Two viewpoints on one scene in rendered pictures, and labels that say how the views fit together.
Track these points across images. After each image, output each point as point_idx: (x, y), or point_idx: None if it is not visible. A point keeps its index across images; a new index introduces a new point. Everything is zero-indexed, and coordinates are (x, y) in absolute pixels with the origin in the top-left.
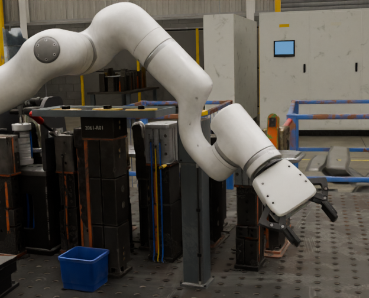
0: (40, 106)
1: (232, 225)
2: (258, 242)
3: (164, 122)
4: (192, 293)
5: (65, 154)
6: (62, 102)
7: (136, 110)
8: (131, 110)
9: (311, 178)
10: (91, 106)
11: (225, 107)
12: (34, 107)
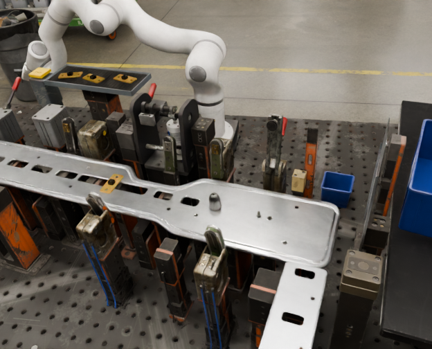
0: (149, 95)
1: None
2: None
3: (48, 109)
4: (83, 156)
5: None
6: (129, 110)
7: (75, 72)
8: (78, 72)
9: (20, 69)
10: (103, 87)
11: (40, 41)
12: (156, 100)
